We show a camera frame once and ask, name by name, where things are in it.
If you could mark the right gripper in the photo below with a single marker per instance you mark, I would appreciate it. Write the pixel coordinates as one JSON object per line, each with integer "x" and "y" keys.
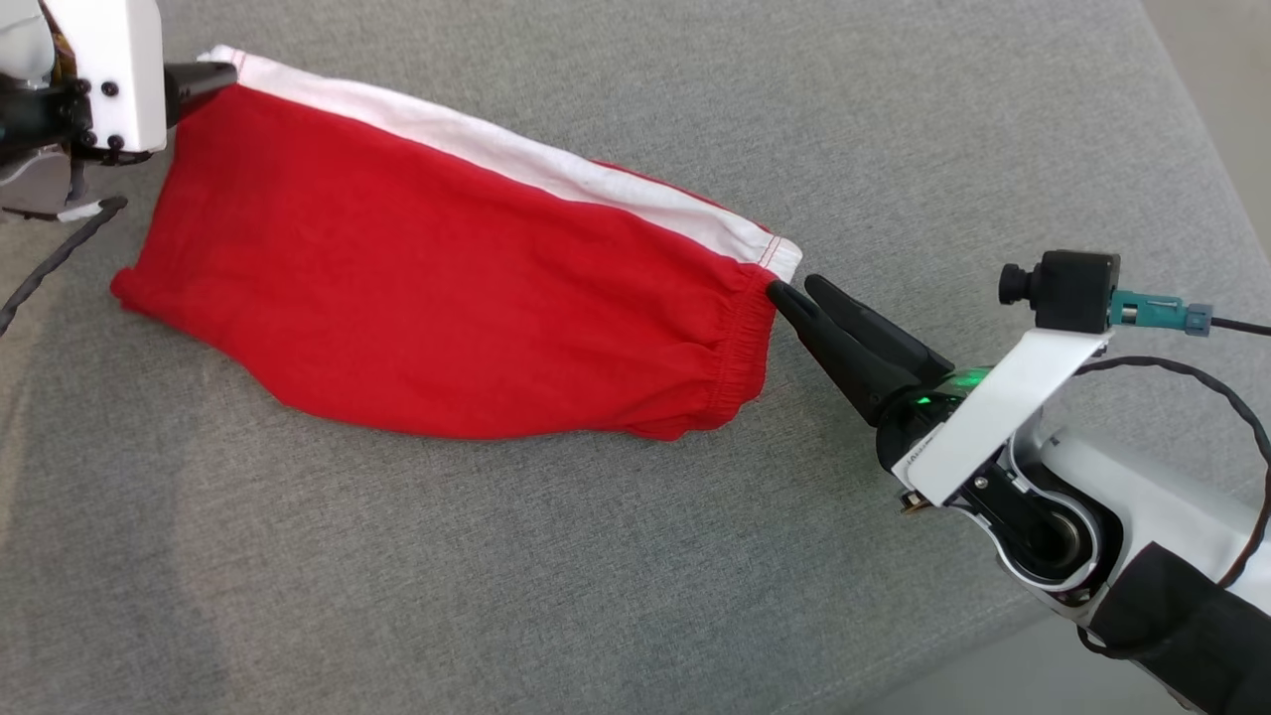
{"x": 993, "y": 417}

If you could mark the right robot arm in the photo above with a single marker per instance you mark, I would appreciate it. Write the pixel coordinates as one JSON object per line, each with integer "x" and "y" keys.
{"x": 1172, "y": 497}

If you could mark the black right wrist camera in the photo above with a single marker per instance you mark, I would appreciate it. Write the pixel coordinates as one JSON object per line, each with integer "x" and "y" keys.
{"x": 1072, "y": 288}

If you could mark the red shorts white side stripe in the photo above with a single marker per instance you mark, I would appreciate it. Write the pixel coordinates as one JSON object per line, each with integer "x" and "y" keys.
{"x": 397, "y": 278}

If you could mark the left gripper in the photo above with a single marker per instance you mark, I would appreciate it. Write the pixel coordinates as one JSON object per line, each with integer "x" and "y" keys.
{"x": 124, "y": 60}

